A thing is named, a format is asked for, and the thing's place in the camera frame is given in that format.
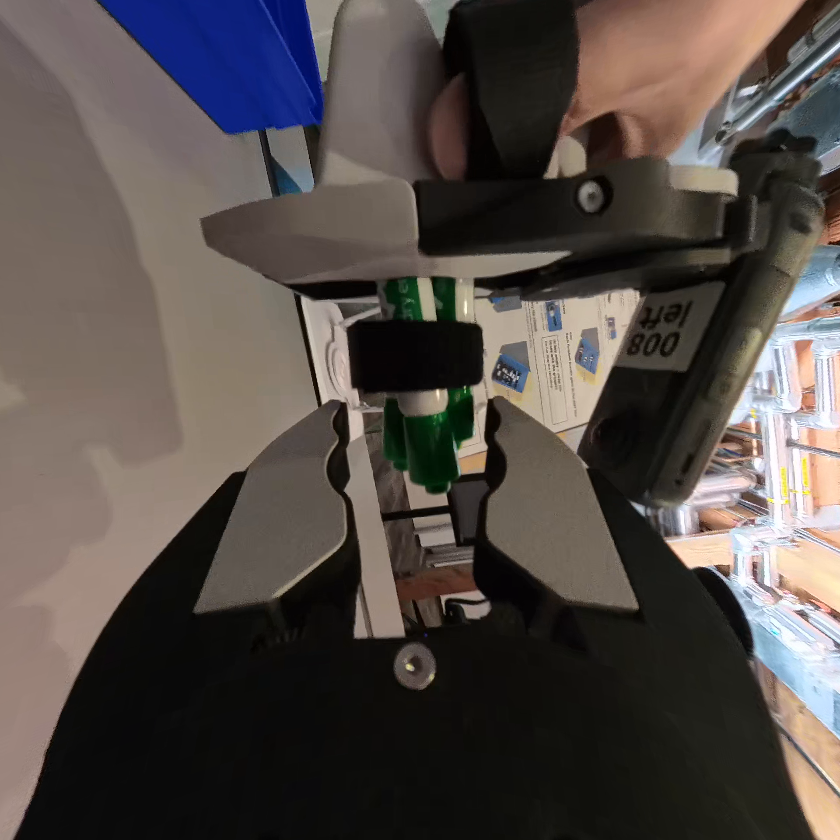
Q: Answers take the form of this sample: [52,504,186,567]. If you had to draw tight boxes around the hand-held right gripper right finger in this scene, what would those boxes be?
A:
[472,395,641,632]

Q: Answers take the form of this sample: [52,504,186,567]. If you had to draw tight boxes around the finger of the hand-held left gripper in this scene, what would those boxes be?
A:
[199,179,560,301]

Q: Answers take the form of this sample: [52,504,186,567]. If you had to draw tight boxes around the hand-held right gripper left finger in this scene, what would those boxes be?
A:
[192,399,361,636]

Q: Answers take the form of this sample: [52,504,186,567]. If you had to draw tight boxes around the black hook-and-loop strap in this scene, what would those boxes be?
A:
[346,322,485,393]

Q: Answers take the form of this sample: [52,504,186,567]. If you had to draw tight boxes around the blue plastic bin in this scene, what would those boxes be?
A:
[98,0,326,135]

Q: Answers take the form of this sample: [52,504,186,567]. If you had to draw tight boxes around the person's left hand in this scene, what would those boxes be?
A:
[430,0,809,179]

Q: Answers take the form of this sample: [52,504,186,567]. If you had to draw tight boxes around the white stand base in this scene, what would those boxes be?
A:
[298,297,406,639]

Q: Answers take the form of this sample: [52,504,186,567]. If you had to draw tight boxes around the printed instruction sheet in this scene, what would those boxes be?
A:
[479,289,641,434]

